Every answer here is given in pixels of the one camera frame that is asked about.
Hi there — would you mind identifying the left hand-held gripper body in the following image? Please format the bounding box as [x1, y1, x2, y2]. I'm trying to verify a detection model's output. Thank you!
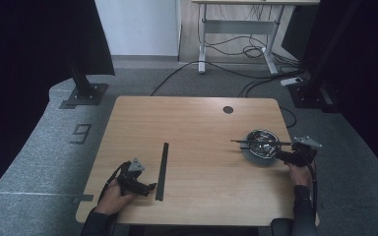
[116, 157, 150, 197]

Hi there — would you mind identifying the black aluminium rail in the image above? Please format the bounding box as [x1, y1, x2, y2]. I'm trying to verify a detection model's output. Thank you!
[155, 142, 170, 202]

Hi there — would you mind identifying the pile of small metal parts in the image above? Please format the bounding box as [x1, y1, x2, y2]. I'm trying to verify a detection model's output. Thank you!
[249, 133, 277, 156]

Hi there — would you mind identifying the person's left hand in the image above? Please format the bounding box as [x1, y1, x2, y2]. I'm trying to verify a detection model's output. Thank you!
[94, 178, 136, 216]

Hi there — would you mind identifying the person's right hand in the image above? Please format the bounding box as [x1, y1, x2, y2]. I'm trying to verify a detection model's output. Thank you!
[286, 161, 317, 189]

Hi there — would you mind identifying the white frame desk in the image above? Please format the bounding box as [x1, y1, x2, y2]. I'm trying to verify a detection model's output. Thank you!
[191, 0, 321, 76]

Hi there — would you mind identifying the black stand with base plate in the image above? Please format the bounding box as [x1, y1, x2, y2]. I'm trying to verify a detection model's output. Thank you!
[58, 60, 109, 110]

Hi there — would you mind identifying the black cable loop beside table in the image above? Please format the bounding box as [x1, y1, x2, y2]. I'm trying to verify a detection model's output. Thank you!
[279, 106, 298, 130]

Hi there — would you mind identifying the black curtain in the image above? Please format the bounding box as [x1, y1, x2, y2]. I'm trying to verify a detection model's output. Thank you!
[0, 0, 116, 208]
[281, 0, 378, 186]

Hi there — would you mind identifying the bundle of black cables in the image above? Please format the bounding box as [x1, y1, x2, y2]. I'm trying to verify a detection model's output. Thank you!
[205, 4, 301, 67]

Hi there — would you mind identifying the long thin black rod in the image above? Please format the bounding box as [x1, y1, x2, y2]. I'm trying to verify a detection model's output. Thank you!
[229, 140, 293, 147]

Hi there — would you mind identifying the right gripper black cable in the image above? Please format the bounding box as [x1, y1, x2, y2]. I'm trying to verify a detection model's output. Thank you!
[307, 159, 320, 225]

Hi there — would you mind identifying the shiny metal bowl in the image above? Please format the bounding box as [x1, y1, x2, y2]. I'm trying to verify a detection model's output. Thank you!
[244, 129, 282, 160]

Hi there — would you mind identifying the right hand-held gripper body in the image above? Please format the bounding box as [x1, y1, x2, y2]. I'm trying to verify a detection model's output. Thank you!
[287, 135, 324, 167]

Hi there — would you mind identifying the black stand with dark base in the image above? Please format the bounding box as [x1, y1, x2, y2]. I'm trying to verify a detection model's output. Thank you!
[287, 0, 362, 114]

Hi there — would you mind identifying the long black floor cable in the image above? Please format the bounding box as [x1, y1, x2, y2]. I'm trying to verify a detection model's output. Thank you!
[150, 60, 306, 97]

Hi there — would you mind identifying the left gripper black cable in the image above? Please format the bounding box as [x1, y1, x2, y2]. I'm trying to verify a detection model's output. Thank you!
[97, 160, 132, 205]

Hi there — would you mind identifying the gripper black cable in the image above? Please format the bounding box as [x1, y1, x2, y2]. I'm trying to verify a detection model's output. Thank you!
[97, 160, 132, 205]
[307, 159, 320, 225]

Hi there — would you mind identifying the white power strip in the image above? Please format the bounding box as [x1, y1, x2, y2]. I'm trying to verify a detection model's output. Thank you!
[280, 76, 304, 88]

